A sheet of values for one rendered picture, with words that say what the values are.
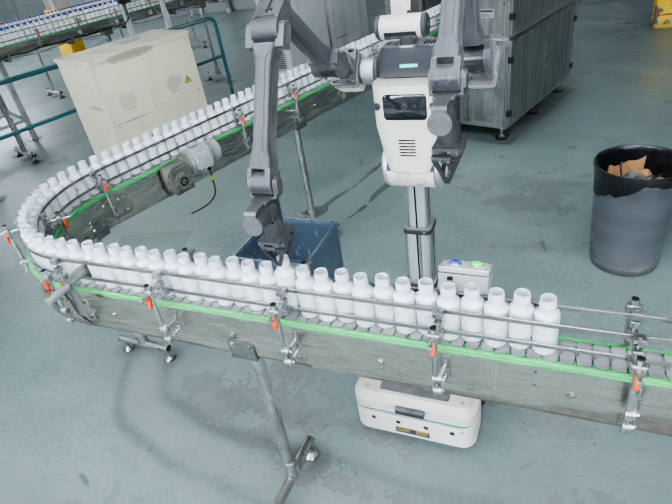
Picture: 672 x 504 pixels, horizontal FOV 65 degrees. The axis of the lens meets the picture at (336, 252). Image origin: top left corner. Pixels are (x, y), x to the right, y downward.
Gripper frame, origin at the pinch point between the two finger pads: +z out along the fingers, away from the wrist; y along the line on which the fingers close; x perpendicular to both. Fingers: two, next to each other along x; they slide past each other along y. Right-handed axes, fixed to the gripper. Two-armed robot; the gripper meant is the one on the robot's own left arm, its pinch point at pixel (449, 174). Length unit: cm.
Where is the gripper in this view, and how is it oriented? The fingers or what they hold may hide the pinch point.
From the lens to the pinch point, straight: 138.6
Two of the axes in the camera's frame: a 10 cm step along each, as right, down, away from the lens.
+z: 1.4, 8.2, 5.5
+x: -9.2, -1.0, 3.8
